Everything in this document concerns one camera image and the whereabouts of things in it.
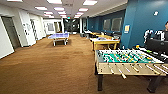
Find blue ping pong table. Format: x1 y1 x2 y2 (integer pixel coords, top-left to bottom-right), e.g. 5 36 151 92
47 32 71 47

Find foosball gaming table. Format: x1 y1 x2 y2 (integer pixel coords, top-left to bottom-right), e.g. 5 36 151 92
93 47 168 93

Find black monitor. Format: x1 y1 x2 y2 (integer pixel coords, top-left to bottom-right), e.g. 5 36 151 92
145 37 168 56

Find man in dark shirt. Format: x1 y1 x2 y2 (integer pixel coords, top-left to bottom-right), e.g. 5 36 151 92
162 20 168 42

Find white activity table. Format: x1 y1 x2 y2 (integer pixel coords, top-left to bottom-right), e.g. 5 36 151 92
89 35 121 52

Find small yellow wall poster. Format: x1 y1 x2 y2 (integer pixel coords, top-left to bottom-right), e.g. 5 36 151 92
123 24 131 33

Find white square table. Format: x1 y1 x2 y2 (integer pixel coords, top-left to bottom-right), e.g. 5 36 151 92
82 29 91 39

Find interior glass window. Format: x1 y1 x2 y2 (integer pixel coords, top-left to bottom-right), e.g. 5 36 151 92
111 17 123 33
102 18 112 33

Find round wall sconce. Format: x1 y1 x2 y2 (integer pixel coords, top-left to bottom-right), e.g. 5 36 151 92
153 10 159 16

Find rectangular ceiling light panel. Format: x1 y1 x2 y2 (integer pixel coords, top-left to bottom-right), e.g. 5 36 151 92
58 11 68 16
43 11 55 16
53 6 66 12
77 7 90 13
75 12 85 17
34 6 49 11
45 0 64 5
82 0 99 6

